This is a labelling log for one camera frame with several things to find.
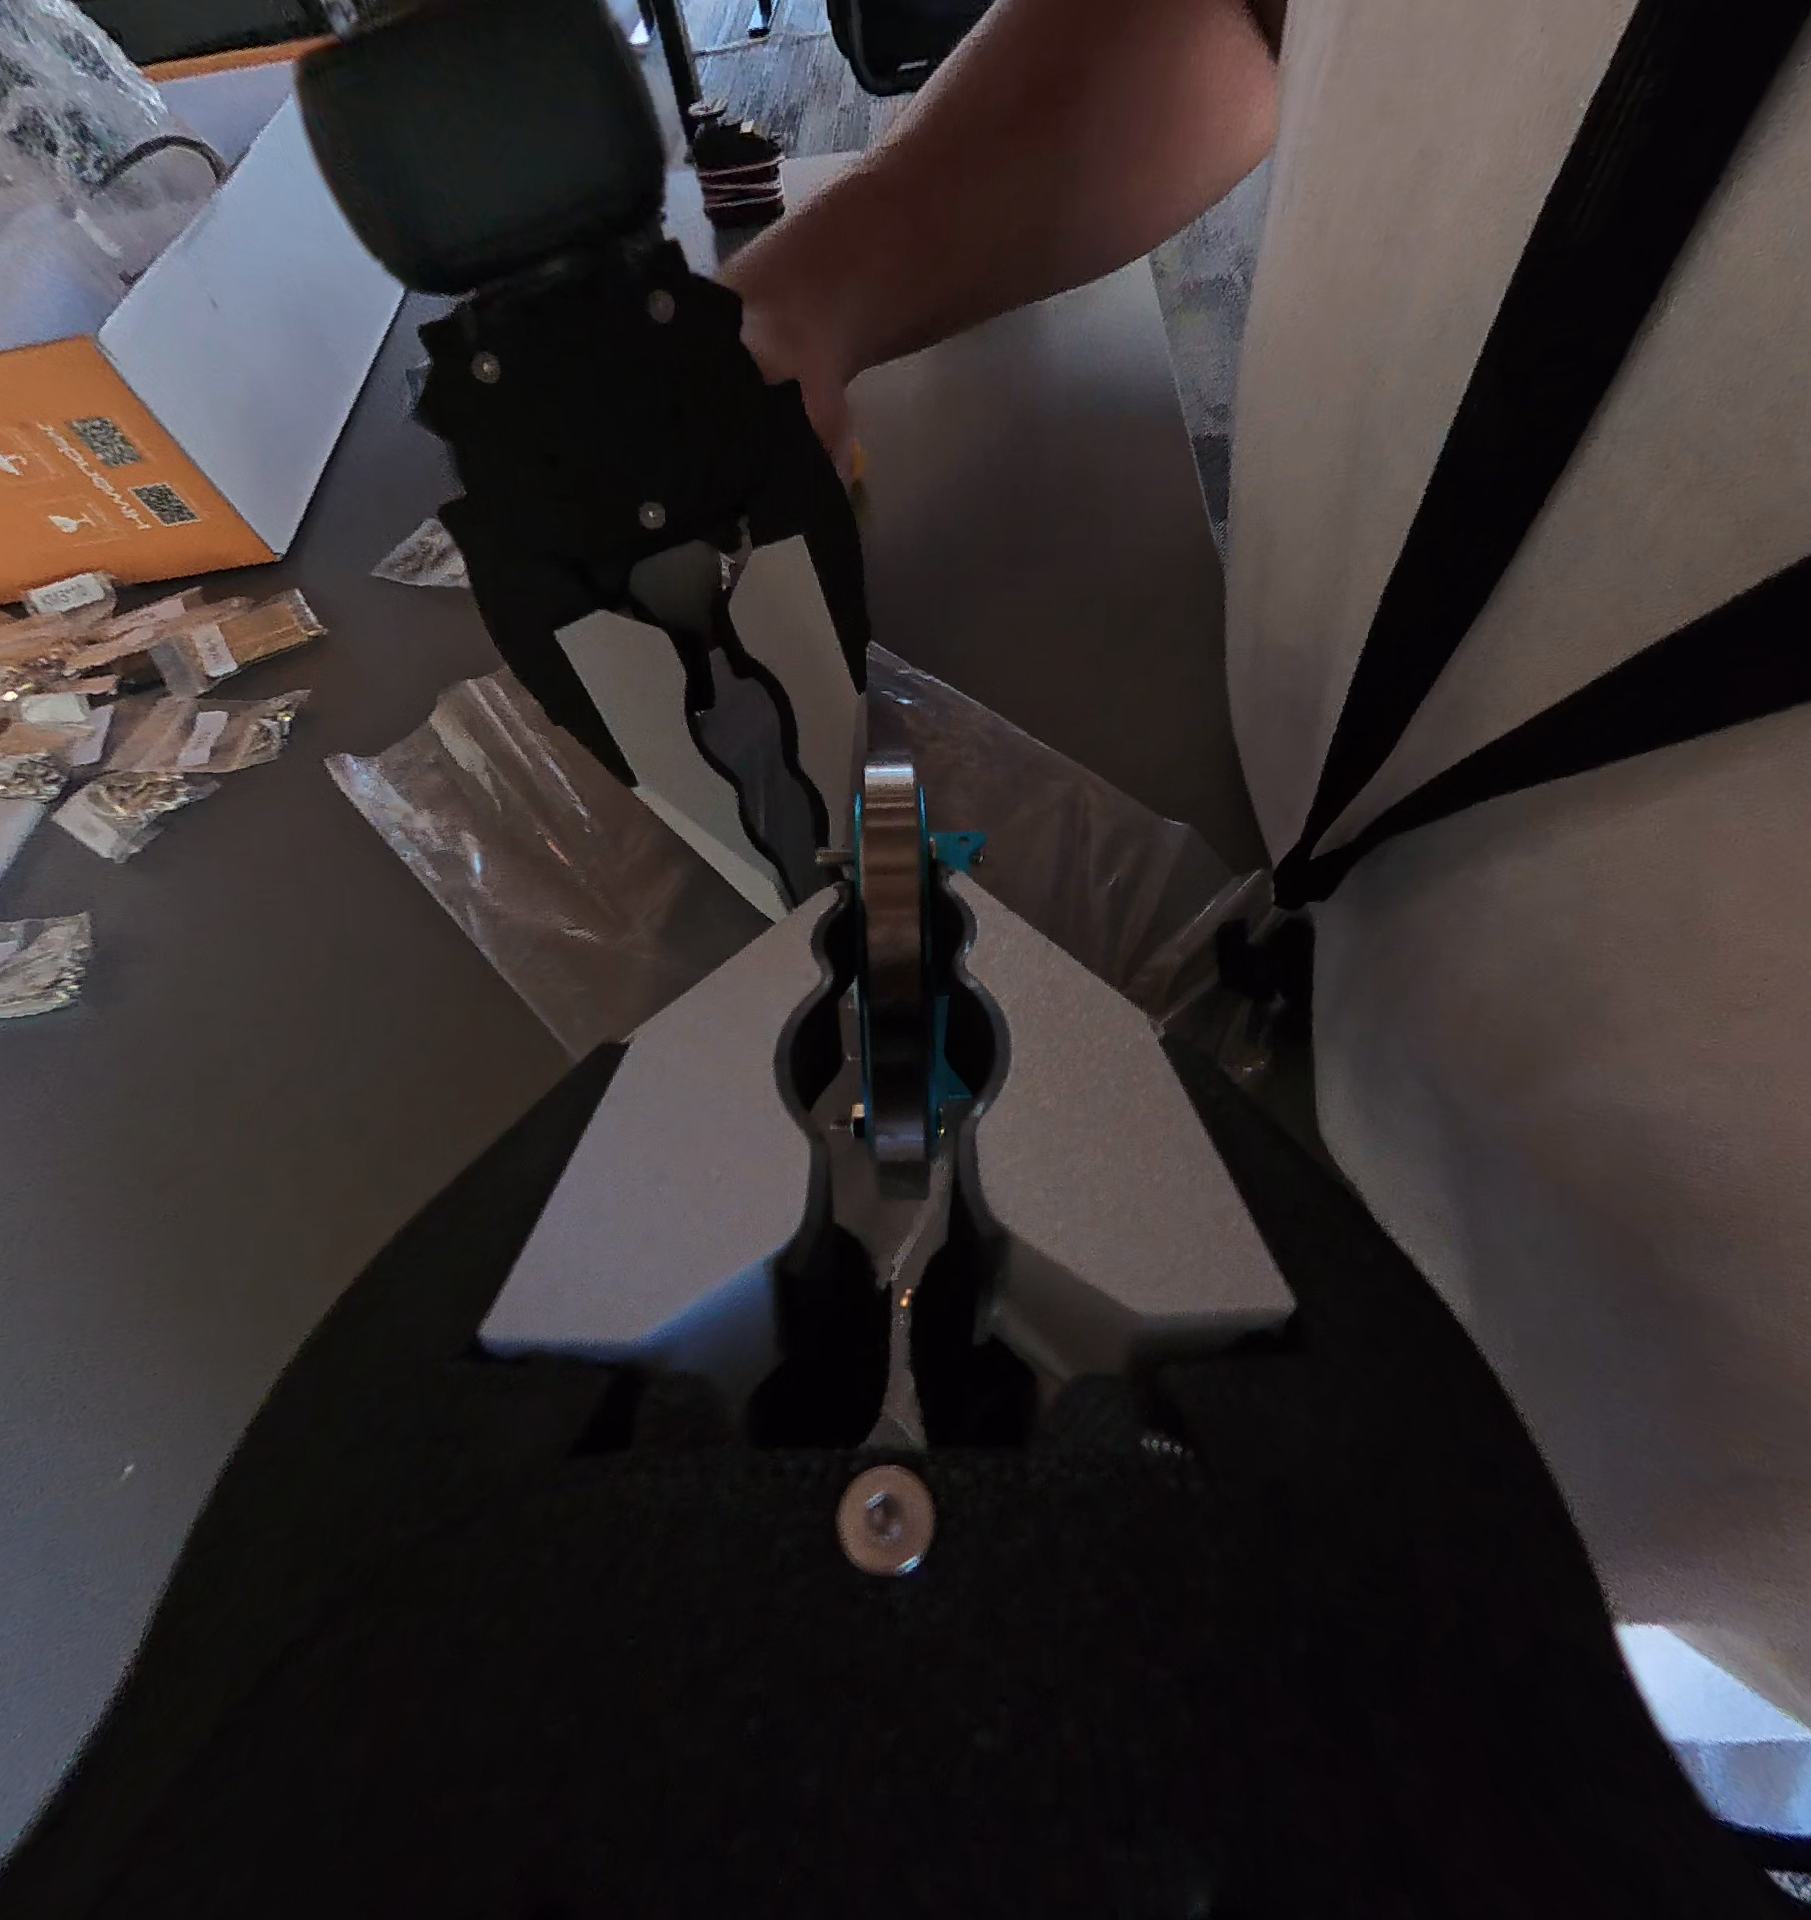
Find person's right hand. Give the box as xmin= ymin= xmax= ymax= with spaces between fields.
xmin=724 ymin=244 xmax=880 ymax=483

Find pile of small hardware bags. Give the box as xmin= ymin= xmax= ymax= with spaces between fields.
xmin=0 ymin=517 xmax=471 ymax=1037

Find person's right forearm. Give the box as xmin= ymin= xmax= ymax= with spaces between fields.
xmin=785 ymin=0 xmax=1289 ymax=385

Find orange and white cardboard box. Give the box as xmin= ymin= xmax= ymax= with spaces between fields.
xmin=0 ymin=60 xmax=412 ymax=606

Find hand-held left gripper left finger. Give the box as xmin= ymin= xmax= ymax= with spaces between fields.
xmin=477 ymin=886 xmax=889 ymax=1449

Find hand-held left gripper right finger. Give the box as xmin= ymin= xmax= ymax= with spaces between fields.
xmin=908 ymin=875 xmax=1296 ymax=1449

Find clear plastic bag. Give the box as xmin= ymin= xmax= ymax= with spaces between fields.
xmin=0 ymin=0 xmax=172 ymax=153
xmin=323 ymin=645 xmax=1281 ymax=1083

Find black cable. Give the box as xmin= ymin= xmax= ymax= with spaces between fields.
xmin=87 ymin=132 xmax=228 ymax=294

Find grey desk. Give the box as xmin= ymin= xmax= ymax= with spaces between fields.
xmin=0 ymin=60 xmax=1281 ymax=1920

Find black servo motor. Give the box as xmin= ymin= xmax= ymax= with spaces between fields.
xmin=687 ymin=97 xmax=789 ymax=231

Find black office chair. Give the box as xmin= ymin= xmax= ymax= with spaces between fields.
xmin=826 ymin=0 xmax=997 ymax=95

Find black lanyard strap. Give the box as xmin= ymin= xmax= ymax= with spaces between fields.
xmin=1220 ymin=0 xmax=1811 ymax=1053

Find blue disc with bearing ring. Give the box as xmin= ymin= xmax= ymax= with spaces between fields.
xmin=815 ymin=758 xmax=988 ymax=1202

